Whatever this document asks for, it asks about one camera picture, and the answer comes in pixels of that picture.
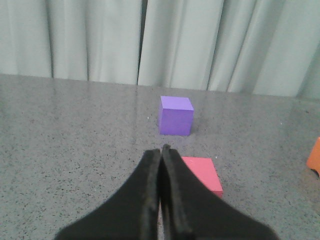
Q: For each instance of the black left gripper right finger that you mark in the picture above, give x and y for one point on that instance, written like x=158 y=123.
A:
x=190 y=211

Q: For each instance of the orange foam cube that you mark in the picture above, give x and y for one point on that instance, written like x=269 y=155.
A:
x=313 y=161

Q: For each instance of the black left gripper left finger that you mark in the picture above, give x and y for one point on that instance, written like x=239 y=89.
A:
x=131 y=213

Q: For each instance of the pink foam cube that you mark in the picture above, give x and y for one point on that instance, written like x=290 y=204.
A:
x=205 y=171

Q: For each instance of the grey pleated curtain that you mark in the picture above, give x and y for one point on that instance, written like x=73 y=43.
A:
x=263 y=47

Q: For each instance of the purple foam cube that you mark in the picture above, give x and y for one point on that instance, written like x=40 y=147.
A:
x=175 y=116

